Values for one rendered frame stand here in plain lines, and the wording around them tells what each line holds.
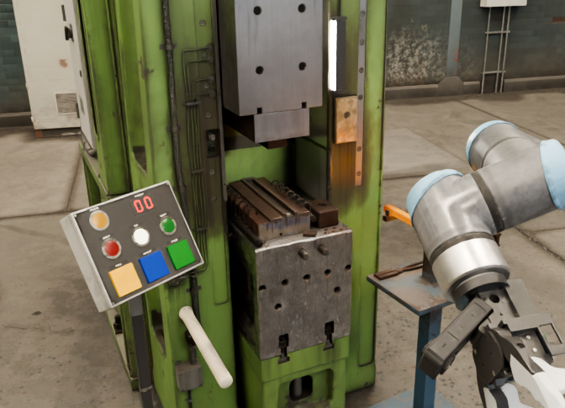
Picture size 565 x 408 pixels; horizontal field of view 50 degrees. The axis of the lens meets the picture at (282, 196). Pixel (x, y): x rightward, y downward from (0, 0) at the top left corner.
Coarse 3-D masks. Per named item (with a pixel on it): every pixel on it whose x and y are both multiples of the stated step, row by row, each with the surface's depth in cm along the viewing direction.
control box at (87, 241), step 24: (144, 192) 181; (168, 192) 187; (72, 216) 165; (120, 216) 174; (144, 216) 179; (168, 216) 184; (72, 240) 168; (96, 240) 167; (120, 240) 172; (168, 240) 182; (192, 240) 188; (96, 264) 165; (120, 264) 170; (168, 264) 180; (192, 264) 185; (96, 288) 167; (144, 288) 173
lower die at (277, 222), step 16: (240, 192) 237; (256, 192) 234; (272, 192) 236; (240, 208) 224; (256, 208) 222; (272, 208) 221; (304, 208) 220; (256, 224) 211; (272, 224) 212; (288, 224) 215; (304, 224) 218
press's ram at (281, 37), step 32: (224, 0) 189; (256, 0) 184; (288, 0) 189; (320, 0) 193; (224, 32) 193; (256, 32) 188; (288, 32) 192; (320, 32) 197; (224, 64) 199; (256, 64) 191; (288, 64) 196; (320, 64) 200; (224, 96) 204; (256, 96) 194; (288, 96) 199; (320, 96) 204
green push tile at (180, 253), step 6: (186, 240) 186; (168, 246) 181; (174, 246) 182; (180, 246) 183; (186, 246) 185; (168, 252) 181; (174, 252) 182; (180, 252) 183; (186, 252) 184; (174, 258) 181; (180, 258) 182; (186, 258) 184; (192, 258) 185; (174, 264) 181; (180, 264) 182; (186, 264) 183
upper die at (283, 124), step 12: (228, 120) 221; (240, 120) 208; (252, 120) 198; (264, 120) 198; (276, 120) 200; (288, 120) 202; (300, 120) 204; (240, 132) 210; (252, 132) 200; (264, 132) 200; (276, 132) 201; (288, 132) 203; (300, 132) 205
